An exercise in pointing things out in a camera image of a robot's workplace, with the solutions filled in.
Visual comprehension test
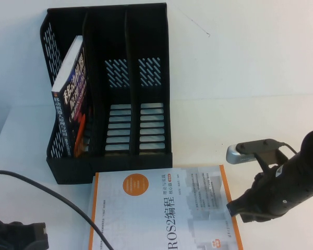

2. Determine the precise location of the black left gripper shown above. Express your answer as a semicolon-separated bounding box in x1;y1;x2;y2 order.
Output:
0;213;47;250

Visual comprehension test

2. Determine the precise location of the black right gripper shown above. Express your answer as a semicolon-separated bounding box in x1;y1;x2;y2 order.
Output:
226;153;313;223

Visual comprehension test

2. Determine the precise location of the white orange-bordered ROS2 book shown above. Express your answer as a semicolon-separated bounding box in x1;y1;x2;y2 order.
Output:
88;164;244;250

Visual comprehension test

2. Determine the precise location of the black plastic book stand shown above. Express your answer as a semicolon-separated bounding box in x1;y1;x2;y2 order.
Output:
38;2;174;185

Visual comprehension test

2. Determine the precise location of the dark mobile robot book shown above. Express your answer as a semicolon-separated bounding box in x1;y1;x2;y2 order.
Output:
51;35;92;158

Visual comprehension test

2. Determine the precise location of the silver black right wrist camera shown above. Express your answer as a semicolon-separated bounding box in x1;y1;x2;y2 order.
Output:
226;139;289;174

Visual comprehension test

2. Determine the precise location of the thick black cable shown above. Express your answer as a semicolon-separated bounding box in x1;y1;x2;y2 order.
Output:
0;170;103;250

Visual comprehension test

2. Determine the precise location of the thin black camera cable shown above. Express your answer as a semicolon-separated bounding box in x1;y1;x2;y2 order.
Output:
278;142;305;158

